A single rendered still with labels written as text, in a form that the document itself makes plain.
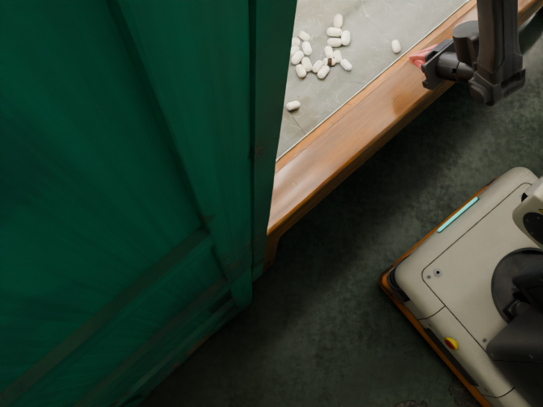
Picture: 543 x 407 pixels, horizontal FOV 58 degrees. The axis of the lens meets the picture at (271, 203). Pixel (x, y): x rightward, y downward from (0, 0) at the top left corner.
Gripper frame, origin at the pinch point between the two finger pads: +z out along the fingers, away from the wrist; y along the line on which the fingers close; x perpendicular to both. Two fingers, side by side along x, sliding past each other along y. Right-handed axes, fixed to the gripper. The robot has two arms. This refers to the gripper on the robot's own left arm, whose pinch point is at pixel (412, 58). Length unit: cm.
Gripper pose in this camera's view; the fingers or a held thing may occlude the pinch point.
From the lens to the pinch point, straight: 122.1
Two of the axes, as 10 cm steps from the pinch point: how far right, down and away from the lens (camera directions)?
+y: -7.4, 6.4, -2.0
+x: 4.1, 6.8, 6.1
